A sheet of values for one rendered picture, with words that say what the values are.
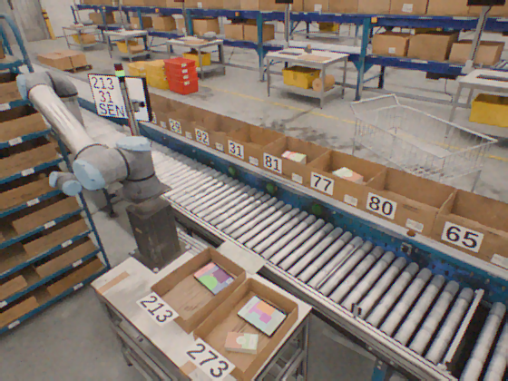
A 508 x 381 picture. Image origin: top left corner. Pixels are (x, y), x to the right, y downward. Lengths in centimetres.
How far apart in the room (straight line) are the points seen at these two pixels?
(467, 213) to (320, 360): 124
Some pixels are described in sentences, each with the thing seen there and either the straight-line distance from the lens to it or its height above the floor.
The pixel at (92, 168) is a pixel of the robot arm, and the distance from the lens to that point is 160.
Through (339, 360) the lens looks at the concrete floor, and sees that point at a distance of 245.
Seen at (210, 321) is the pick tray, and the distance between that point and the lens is 160.
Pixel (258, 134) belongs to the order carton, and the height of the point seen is 98.
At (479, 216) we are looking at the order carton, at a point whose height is 93.
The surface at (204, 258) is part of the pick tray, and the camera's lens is 190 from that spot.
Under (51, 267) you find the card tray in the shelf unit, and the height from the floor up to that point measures 39.
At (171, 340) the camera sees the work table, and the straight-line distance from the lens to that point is 166.
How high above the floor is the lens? 208
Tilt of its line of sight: 33 degrees down
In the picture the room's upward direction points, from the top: 4 degrees counter-clockwise
